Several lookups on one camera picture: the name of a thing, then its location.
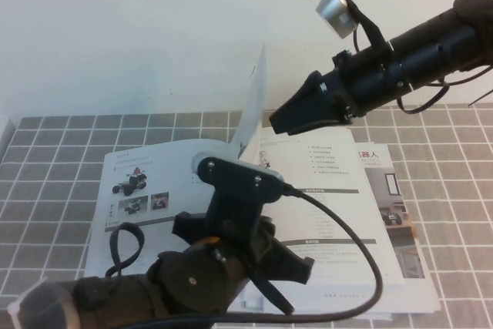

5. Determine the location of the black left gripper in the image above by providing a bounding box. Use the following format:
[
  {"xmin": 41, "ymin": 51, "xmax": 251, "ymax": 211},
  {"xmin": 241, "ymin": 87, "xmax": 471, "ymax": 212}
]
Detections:
[{"xmin": 172, "ymin": 210, "xmax": 314, "ymax": 290}]

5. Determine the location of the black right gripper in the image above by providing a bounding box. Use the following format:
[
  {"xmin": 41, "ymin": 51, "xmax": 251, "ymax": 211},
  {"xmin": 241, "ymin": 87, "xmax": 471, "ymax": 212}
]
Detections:
[{"xmin": 269, "ymin": 40, "xmax": 414, "ymax": 136}]

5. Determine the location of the white product catalogue book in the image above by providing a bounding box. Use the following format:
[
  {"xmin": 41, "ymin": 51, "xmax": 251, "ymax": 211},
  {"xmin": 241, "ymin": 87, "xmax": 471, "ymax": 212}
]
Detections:
[{"xmin": 84, "ymin": 41, "xmax": 407, "ymax": 299}]

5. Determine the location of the brochure with photo cover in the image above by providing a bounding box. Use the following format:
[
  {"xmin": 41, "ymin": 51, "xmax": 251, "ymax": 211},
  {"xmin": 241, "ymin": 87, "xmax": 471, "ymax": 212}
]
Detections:
[{"xmin": 238, "ymin": 139, "xmax": 442, "ymax": 323}]

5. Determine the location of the grey white grid tablecloth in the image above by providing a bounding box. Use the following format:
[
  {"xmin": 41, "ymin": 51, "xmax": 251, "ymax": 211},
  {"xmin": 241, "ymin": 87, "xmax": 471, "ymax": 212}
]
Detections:
[{"xmin": 0, "ymin": 102, "xmax": 493, "ymax": 329}]

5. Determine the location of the white zip tie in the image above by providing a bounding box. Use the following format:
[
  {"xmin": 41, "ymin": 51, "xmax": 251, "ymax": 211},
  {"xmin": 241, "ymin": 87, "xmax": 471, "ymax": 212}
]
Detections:
[{"xmin": 6, "ymin": 277, "xmax": 49, "ymax": 329}]

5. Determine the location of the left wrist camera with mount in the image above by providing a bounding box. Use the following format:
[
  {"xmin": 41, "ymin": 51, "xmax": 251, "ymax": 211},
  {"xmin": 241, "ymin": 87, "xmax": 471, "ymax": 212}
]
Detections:
[{"xmin": 191, "ymin": 150, "xmax": 286, "ymax": 240}]

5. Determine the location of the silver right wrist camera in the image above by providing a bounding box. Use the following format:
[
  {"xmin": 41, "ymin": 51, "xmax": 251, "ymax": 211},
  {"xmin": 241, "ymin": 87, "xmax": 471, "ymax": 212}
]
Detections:
[{"xmin": 315, "ymin": 0, "xmax": 388, "ymax": 52}]

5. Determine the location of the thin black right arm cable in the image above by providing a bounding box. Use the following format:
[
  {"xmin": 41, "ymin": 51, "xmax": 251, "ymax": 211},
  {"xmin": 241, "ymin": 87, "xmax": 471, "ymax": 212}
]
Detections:
[{"xmin": 396, "ymin": 65, "xmax": 493, "ymax": 116}]

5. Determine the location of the thin black cable loop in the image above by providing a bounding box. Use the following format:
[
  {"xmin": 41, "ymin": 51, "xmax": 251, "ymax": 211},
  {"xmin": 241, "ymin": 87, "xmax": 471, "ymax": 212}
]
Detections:
[{"xmin": 109, "ymin": 222, "xmax": 146, "ymax": 278}]

